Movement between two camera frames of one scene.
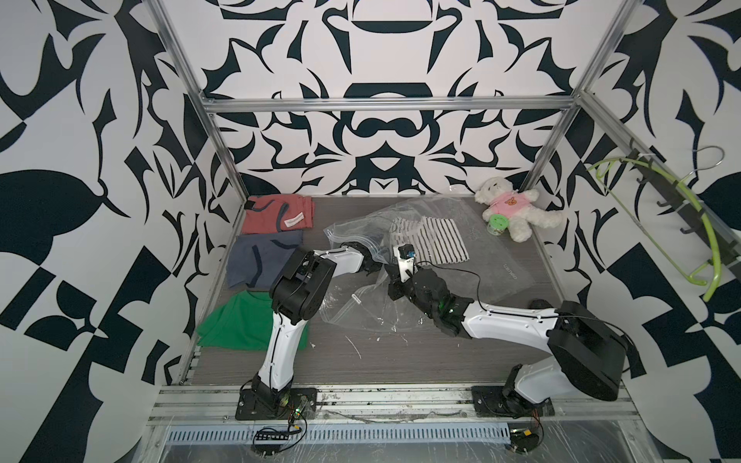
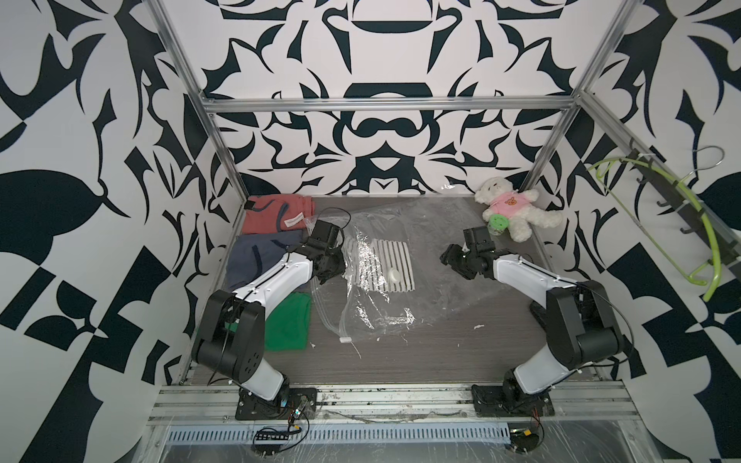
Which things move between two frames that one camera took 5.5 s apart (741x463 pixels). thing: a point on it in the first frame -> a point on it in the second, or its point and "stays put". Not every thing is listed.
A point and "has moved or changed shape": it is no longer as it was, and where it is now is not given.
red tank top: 278,213 stays put
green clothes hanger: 712,289 stays put
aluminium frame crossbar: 385,104 stays put
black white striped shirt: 434,240 has moved or changed shape
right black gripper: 395,281 -> 450,256
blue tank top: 257,259 stays put
